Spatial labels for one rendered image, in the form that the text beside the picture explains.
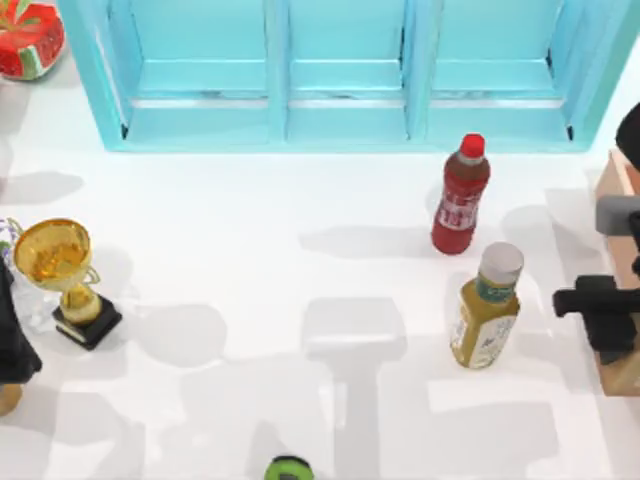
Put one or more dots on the yellow bottle grey cap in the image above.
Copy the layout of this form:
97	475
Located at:
485	315

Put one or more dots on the pale grey rounded box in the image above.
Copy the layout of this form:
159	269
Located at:
614	214

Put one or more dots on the red bottle red cap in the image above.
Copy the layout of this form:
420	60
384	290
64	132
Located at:
460	200

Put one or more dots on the light blue rack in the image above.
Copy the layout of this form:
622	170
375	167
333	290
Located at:
345	75

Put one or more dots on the green round object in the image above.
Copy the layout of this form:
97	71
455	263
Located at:
287	471

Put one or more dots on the gold trophy black base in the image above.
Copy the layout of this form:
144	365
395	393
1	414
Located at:
52	257

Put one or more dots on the brown wooden object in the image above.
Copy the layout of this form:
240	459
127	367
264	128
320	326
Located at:
7	399

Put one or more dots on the red watermelon pattern pot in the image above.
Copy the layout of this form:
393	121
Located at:
30	47

